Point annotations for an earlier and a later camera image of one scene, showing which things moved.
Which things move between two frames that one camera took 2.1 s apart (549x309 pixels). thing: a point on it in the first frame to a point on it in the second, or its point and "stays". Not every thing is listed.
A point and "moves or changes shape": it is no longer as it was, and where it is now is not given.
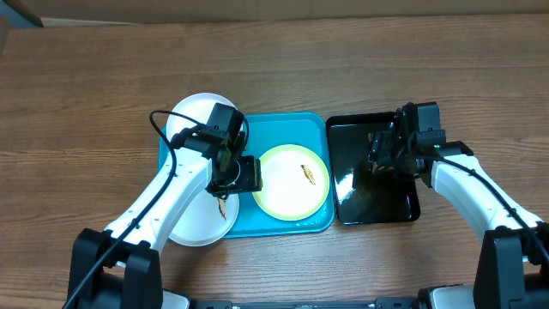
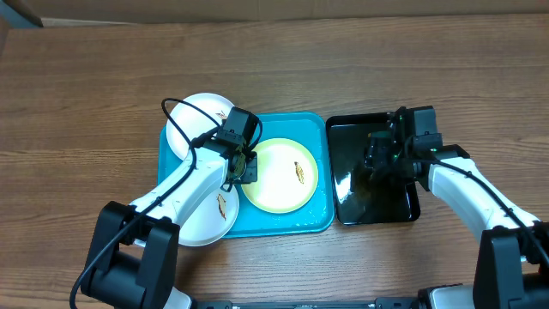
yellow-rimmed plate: x=295 y=182 moves or changes shape
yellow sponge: x=374 y=167 moves or changes shape
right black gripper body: x=390 y=153 stays
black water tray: x=363 y=196 stays
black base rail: x=379 y=304 stays
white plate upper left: x=198 y=107 stays
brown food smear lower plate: x=221 y=203 stays
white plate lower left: x=202 y=224 stays
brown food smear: x=309 y=174 to x=299 y=172
